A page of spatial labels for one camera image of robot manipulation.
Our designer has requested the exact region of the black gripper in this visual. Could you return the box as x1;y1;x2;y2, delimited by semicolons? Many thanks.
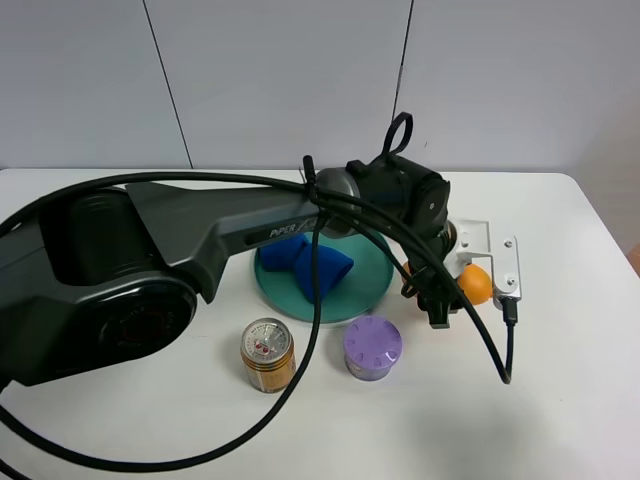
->
403;220;466;329

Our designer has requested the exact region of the rainbow speckled ball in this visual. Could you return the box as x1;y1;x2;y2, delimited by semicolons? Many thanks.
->
402;261;492;306

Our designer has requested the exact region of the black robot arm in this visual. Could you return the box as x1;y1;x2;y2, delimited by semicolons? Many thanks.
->
1;155;459;386

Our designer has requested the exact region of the purple lidded jar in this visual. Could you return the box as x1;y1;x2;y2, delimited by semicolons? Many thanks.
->
343;315;403;381

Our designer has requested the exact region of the teal round plate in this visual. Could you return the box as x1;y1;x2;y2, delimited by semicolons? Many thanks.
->
253;232;394;324

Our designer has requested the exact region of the blue cloth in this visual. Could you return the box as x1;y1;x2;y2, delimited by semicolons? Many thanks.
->
258;234;354;303

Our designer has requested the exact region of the gold beverage can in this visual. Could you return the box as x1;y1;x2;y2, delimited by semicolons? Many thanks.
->
240;318;296;393

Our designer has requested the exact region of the black camera cable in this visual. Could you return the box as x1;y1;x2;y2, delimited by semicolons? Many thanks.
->
449;279;519;386

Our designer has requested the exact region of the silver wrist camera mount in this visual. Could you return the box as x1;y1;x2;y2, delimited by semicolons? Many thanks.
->
445;219;522;308

